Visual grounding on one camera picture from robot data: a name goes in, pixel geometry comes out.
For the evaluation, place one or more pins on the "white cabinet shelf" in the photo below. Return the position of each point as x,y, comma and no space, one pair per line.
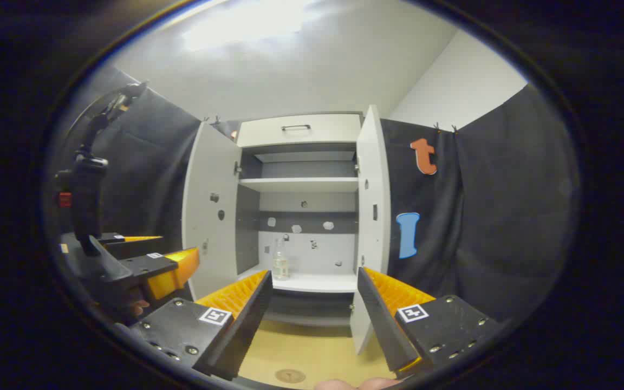
298,184

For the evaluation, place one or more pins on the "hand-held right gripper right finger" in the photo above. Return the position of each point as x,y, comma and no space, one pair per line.
382,319

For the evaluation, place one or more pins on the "white cabinet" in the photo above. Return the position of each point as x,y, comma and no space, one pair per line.
312,254

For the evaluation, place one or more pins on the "clear glass bottle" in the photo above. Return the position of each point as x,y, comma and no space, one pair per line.
280,265

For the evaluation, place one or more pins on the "white cabinet door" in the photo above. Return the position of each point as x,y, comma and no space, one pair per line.
371,162
209,189

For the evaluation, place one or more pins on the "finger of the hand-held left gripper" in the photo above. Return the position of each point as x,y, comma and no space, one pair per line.
147,264
133,249

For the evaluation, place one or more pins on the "black backdrop cloth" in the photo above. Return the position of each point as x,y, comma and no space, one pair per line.
507,216

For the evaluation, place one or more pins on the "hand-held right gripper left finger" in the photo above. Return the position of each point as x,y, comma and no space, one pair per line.
247,325

